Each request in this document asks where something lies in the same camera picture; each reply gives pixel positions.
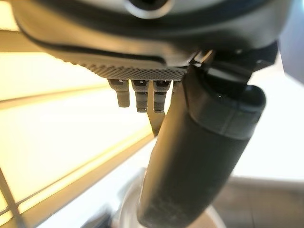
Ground silver robot leg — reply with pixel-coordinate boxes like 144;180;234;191
80;166;227;228

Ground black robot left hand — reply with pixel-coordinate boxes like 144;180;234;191
11;0;292;227

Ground light wooden drawer cabinet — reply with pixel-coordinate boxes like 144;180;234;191
0;0;173;228

